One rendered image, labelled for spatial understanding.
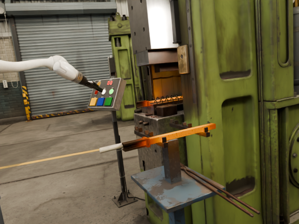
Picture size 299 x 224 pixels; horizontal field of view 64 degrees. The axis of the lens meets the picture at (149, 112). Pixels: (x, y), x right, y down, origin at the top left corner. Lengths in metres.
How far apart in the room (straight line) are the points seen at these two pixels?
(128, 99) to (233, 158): 5.14
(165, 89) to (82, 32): 7.90
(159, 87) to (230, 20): 0.75
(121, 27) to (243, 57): 5.19
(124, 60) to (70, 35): 3.58
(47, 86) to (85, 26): 2.63
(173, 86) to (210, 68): 0.70
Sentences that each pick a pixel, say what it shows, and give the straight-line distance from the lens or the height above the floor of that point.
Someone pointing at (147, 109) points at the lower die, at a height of 0.95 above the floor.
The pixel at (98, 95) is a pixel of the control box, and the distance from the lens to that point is 2.21.
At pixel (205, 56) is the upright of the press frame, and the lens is 1.41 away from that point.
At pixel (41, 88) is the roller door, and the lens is 9.60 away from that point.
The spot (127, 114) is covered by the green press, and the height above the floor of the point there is 0.18.
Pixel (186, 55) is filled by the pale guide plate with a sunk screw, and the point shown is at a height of 1.29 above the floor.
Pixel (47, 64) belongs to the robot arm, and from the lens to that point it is 1.92.
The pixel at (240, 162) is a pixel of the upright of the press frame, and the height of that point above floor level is 0.55.
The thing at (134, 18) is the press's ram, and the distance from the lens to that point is 1.83.
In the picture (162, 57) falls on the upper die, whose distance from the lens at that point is 1.71.
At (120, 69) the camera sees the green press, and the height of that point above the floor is 1.42.
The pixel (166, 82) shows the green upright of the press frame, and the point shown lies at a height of 1.12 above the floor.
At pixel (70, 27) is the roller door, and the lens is 9.74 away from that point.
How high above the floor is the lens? 1.20
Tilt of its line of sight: 9 degrees down
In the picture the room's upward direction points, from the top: 6 degrees counter-clockwise
